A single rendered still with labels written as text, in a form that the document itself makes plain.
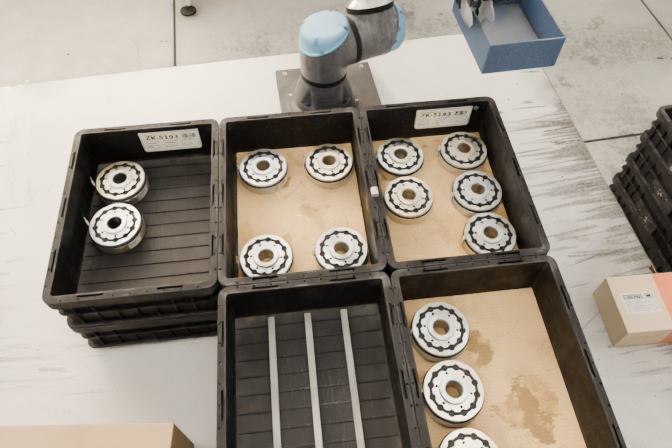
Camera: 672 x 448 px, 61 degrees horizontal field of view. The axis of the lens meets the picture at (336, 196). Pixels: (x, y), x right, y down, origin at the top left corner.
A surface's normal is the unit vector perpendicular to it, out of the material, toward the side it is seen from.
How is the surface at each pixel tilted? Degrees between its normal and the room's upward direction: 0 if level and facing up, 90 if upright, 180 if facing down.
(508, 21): 1
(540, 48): 90
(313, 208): 0
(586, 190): 0
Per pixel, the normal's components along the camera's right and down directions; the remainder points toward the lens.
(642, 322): 0.00, -0.58
